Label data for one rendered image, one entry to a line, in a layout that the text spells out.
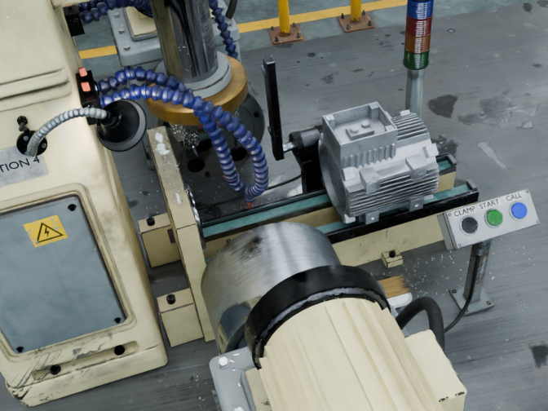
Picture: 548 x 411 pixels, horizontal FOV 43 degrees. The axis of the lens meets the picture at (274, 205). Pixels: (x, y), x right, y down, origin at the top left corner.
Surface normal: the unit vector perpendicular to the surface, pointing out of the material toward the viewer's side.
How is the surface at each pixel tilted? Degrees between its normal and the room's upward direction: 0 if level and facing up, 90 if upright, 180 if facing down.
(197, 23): 90
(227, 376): 0
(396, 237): 90
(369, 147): 90
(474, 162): 0
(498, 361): 0
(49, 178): 90
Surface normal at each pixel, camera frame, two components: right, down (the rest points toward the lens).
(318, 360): -0.44, -0.55
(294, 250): 0.20, -0.76
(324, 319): -0.15, -0.69
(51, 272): 0.30, 0.65
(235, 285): -0.62, -0.42
